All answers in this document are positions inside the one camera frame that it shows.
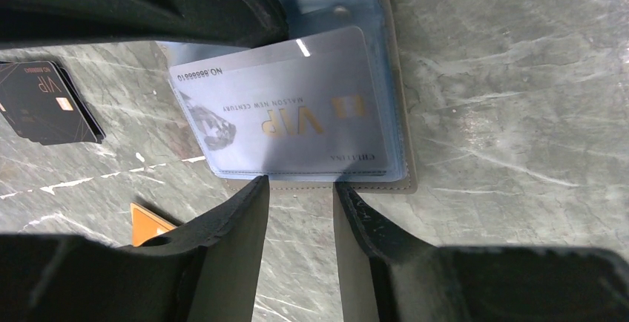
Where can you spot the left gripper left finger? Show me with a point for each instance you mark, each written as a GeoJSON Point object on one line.
{"type": "Point", "coordinates": [204, 270]}

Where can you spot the black credit card stack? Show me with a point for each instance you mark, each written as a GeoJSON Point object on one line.
{"type": "Point", "coordinates": [41, 104]}

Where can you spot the silver card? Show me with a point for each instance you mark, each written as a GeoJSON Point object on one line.
{"type": "Point", "coordinates": [300, 107]}

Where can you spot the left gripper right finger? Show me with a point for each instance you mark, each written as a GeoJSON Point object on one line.
{"type": "Point", "coordinates": [387, 274]}

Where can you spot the grey card holder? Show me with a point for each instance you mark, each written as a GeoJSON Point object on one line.
{"type": "Point", "coordinates": [310, 17]}

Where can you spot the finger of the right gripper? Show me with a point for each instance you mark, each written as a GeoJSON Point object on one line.
{"type": "Point", "coordinates": [239, 23]}

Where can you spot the gold credit card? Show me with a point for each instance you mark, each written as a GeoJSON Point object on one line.
{"type": "Point", "coordinates": [147, 224]}

